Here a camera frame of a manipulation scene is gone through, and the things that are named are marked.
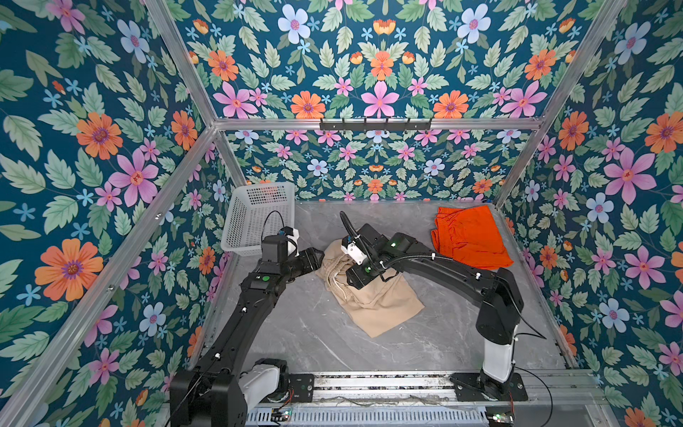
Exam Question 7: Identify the beige shorts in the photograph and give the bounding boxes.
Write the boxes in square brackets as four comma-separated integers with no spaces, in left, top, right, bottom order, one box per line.
[316,240,424,338]

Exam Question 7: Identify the orange shorts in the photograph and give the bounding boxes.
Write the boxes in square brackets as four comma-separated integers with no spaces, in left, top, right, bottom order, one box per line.
[431,206,514,270]

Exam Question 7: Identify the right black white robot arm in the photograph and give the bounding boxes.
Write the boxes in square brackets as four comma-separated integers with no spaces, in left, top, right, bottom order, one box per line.
[340,212,524,399]

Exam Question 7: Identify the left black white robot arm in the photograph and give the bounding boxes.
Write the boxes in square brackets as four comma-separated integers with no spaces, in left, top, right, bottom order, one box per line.
[165,231,325,426]

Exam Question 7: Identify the white plastic laundry basket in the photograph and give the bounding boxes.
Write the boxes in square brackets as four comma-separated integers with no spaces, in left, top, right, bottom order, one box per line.
[221,183,295,256]

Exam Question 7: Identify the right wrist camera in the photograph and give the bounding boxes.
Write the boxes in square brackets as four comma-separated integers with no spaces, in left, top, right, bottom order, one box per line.
[341,237,367,265]

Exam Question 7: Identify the black hook rail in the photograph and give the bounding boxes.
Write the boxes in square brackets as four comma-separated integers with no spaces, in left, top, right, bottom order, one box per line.
[318,118,432,133]

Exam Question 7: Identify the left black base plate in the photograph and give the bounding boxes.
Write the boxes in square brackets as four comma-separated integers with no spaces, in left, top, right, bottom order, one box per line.
[264,374,316,405]

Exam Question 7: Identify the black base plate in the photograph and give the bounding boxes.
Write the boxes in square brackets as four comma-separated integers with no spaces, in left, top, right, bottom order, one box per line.
[264,374,316,405]
[448,372,529,402]

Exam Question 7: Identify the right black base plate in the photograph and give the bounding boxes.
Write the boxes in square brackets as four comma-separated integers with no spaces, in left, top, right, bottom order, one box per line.
[448,372,529,402]

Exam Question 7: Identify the white ventilated cable duct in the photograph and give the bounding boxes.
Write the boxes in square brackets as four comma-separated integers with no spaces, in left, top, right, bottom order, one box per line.
[245,407,489,426]

